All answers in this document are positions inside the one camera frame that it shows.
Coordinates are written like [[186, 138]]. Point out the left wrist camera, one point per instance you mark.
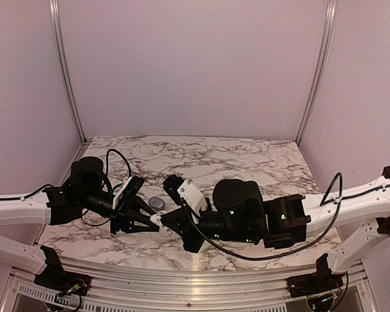
[[127, 193]]

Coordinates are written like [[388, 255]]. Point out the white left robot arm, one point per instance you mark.
[[19, 212]]

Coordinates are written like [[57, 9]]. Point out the left aluminium frame post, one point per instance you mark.
[[54, 9]]

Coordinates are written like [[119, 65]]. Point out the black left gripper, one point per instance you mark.
[[123, 216]]

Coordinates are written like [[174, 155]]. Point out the aluminium frame post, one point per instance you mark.
[[323, 54], [54, 9]]

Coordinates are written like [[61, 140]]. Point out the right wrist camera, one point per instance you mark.
[[179, 189]]

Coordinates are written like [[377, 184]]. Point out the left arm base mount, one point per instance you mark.
[[62, 281]]

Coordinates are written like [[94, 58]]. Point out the right aluminium frame post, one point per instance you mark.
[[323, 54]]

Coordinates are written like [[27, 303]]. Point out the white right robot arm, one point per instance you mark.
[[369, 203]]

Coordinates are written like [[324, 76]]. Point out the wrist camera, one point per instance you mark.
[[179, 189], [127, 193]]

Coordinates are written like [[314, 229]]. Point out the purple earbud charging case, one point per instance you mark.
[[156, 203]]

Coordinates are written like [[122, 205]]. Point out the aluminium front rail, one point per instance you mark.
[[119, 288]]

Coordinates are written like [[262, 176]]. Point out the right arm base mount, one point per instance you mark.
[[313, 283]]

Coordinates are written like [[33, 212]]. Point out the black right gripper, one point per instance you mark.
[[193, 243]]

